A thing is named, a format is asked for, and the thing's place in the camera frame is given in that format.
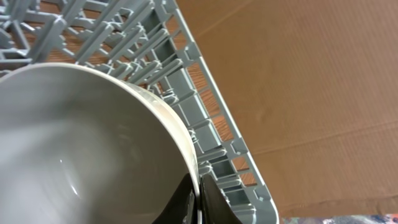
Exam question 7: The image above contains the grey bowl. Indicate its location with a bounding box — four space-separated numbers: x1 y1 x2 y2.
1 63 200 223

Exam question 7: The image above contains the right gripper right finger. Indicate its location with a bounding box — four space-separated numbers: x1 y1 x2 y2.
200 174 242 224

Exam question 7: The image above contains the cardboard back panel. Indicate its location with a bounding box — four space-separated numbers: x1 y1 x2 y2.
178 0 397 217

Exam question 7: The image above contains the grey dishwasher rack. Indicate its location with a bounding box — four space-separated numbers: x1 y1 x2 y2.
1 0 279 223

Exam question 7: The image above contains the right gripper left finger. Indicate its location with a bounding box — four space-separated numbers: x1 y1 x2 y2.
152 174 196 224

